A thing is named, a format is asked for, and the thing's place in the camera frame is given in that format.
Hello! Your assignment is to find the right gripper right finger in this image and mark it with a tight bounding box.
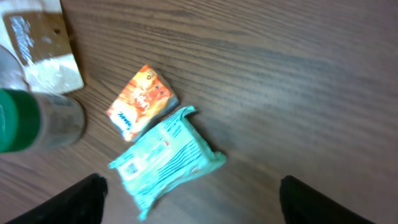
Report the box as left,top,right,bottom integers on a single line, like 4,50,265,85
279,175,373,224

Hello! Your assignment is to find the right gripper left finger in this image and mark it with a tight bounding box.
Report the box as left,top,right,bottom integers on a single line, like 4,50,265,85
6,174,108,224

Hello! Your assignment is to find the green lid jar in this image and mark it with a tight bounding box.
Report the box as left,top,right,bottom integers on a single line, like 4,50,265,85
1,89,86,153

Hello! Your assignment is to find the mint green wipes pack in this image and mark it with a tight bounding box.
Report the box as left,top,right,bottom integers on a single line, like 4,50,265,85
108,106,226,221

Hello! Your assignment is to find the orange small packet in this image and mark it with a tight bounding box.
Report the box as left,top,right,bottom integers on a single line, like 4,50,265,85
106,65,179,142

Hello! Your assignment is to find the beige brown snack bag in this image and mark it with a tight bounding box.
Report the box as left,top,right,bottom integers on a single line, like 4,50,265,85
1,0,84,94

